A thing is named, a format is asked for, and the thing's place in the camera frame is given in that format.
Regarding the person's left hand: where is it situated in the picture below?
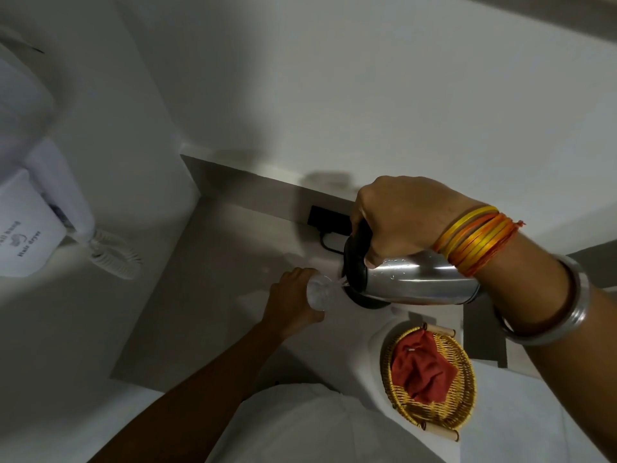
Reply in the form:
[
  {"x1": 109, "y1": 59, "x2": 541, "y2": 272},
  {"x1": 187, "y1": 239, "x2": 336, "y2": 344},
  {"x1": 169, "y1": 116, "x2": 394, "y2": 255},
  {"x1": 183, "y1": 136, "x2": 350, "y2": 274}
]
[{"x1": 260, "y1": 267, "x2": 326, "y2": 341}]

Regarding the person's right hand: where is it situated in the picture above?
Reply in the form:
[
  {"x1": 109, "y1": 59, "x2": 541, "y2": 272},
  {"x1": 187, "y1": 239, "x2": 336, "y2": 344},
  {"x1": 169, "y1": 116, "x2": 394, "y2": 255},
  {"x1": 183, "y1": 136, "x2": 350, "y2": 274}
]
[{"x1": 350, "y1": 176, "x2": 484, "y2": 269}]

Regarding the clear drinking glass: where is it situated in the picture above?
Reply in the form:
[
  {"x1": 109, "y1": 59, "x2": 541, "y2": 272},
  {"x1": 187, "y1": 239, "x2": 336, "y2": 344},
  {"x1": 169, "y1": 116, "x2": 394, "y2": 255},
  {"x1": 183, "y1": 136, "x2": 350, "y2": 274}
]
[{"x1": 306, "y1": 275, "x2": 349, "y2": 312}]

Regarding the stainless steel electric kettle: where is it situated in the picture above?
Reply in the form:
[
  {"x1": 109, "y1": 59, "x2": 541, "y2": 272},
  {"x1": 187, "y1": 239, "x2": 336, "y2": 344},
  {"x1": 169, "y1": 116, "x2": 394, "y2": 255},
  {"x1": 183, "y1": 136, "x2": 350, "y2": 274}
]
[{"x1": 341, "y1": 222, "x2": 483, "y2": 306}]

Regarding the person's left forearm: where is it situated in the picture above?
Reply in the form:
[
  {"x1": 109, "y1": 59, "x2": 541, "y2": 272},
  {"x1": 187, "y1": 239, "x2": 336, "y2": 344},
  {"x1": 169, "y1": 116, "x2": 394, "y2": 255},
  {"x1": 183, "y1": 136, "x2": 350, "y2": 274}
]
[{"x1": 89, "y1": 323, "x2": 286, "y2": 463}]

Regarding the person's right forearm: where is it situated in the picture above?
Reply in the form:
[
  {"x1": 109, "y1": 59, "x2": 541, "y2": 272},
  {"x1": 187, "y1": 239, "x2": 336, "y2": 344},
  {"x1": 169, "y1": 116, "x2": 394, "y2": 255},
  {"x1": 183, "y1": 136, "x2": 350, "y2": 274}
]
[{"x1": 475, "y1": 222, "x2": 617, "y2": 461}]

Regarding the black kettle base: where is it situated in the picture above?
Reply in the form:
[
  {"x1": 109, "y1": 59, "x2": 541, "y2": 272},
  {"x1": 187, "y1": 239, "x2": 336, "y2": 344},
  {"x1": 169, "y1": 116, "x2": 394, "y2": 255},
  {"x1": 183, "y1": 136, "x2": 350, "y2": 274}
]
[{"x1": 344, "y1": 284, "x2": 392, "y2": 310}]

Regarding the black power plug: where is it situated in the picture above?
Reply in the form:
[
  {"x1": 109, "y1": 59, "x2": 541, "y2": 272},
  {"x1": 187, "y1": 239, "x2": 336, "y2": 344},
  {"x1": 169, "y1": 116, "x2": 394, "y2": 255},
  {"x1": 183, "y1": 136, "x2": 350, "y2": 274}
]
[{"x1": 308, "y1": 205, "x2": 353, "y2": 237}]

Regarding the stack of orange yellow bangles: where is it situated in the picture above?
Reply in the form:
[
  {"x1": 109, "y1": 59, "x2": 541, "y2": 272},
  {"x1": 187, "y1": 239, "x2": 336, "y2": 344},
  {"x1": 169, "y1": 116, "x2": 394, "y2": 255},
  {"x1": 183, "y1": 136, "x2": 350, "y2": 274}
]
[{"x1": 432, "y1": 205, "x2": 525, "y2": 278}]

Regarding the red cloth napkin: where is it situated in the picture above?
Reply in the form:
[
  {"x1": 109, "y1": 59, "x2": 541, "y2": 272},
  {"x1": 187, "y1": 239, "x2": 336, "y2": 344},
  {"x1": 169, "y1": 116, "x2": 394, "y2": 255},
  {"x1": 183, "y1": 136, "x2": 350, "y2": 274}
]
[{"x1": 390, "y1": 329, "x2": 460, "y2": 405}]

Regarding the person's white garment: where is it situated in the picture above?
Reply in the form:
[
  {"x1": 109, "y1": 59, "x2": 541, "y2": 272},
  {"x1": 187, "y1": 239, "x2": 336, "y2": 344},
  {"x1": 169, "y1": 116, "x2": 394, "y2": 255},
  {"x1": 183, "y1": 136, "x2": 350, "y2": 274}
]
[{"x1": 206, "y1": 382, "x2": 446, "y2": 463}]

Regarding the woven yellow wicker basket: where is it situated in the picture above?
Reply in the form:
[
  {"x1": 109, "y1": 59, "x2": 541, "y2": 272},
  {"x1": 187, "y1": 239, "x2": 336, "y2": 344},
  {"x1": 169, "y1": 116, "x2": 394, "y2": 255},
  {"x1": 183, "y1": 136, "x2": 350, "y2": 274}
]
[{"x1": 380, "y1": 323, "x2": 478, "y2": 442}]

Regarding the silver metal bangle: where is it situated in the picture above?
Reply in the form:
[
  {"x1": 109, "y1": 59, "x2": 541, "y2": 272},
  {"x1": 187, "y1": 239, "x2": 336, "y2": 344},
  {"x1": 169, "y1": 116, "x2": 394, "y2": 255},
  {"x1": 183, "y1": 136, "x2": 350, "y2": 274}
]
[{"x1": 494, "y1": 255, "x2": 591, "y2": 347}]

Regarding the black power cable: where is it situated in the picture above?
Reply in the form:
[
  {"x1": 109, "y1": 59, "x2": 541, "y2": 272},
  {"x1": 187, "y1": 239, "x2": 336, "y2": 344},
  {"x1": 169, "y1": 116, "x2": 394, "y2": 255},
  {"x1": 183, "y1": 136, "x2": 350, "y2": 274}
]
[{"x1": 319, "y1": 230, "x2": 346, "y2": 256}]

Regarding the white coiled cord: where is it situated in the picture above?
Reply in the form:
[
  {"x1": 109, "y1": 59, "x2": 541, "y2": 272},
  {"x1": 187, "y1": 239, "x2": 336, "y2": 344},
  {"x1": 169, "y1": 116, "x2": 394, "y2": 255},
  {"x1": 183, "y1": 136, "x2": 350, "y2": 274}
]
[{"x1": 86, "y1": 229, "x2": 143, "y2": 280}]

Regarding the white wall hair dryer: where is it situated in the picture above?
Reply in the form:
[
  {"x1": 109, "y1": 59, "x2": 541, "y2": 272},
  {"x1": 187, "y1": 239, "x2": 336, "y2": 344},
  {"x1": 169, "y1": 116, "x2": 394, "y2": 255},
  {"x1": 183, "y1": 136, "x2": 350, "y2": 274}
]
[{"x1": 0, "y1": 41, "x2": 97, "y2": 278}]

